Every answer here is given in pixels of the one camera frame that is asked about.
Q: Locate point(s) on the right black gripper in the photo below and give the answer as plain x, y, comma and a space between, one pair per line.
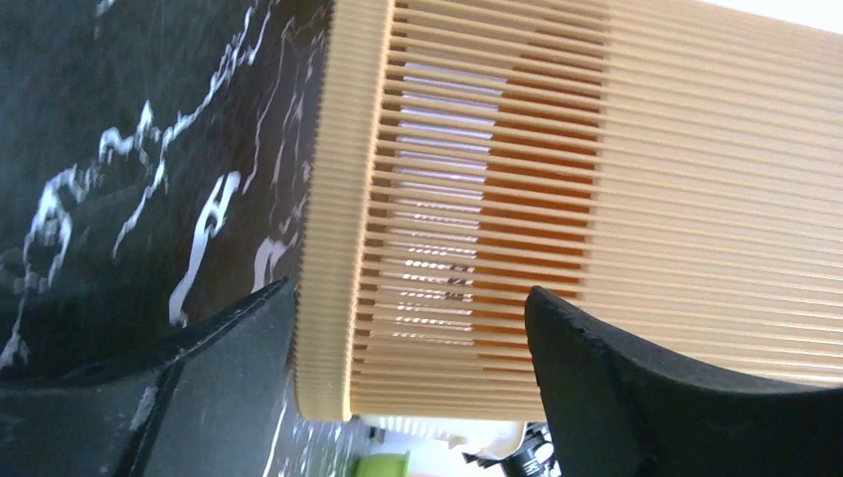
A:
534, 457

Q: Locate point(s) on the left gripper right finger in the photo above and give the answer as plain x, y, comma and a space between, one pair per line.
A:
619, 405

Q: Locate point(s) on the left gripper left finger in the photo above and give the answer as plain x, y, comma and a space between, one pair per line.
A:
205, 401

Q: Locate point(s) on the orange mesh basket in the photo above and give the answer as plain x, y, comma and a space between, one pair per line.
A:
673, 168

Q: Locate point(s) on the cream perforated basket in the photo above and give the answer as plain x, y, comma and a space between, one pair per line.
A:
488, 439

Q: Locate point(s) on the green plastic tray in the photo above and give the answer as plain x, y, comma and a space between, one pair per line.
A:
384, 465

